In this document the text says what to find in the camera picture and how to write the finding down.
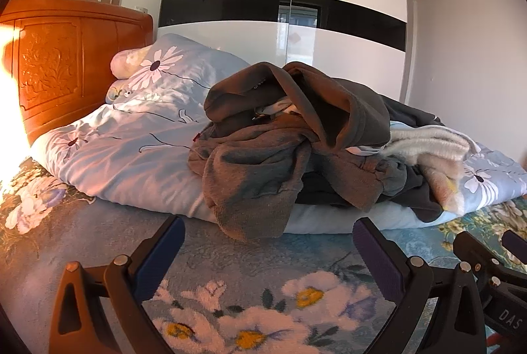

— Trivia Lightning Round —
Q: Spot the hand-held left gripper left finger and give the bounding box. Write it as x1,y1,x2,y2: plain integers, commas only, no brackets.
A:
48,215,187,354

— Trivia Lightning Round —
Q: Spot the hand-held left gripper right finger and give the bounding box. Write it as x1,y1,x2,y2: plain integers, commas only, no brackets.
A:
352,217,490,354

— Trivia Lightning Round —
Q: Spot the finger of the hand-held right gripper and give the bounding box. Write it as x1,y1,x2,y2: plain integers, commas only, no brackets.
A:
453,230,511,297
501,231,527,268

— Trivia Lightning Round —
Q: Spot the grey ribbed sweatshirt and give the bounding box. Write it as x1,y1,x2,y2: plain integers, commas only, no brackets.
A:
188,119,396,243

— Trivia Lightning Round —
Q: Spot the pile of clothes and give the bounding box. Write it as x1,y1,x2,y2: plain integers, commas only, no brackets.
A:
296,94,446,223

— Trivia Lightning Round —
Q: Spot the blue floral fleece blanket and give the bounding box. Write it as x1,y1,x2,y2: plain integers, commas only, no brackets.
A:
0,156,527,354

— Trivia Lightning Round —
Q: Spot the light blue daisy duvet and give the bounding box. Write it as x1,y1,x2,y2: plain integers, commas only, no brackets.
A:
31,33,527,235

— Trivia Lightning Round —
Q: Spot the carved wooden headboard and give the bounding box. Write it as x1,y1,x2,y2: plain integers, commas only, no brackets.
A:
0,0,154,146

